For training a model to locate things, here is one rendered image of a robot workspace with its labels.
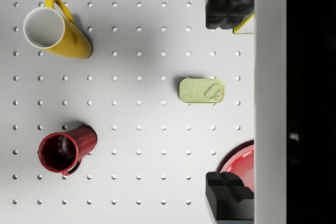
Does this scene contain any flat-sided can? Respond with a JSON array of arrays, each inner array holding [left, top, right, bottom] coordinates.
[[179, 77, 225, 103]]

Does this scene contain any yellow and white box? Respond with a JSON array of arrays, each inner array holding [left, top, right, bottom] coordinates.
[[233, 11, 255, 35]]

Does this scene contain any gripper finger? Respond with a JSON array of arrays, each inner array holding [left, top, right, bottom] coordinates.
[[205, 0, 255, 30], [205, 171, 255, 224]]

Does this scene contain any red plate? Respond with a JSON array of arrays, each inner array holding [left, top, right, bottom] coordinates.
[[216, 140, 255, 193]]

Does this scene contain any yellow mug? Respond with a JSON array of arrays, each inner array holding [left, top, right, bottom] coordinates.
[[23, 0, 93, 60]]

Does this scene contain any dark red mug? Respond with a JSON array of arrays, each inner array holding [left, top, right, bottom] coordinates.
[[38, 126, 98, 177]]

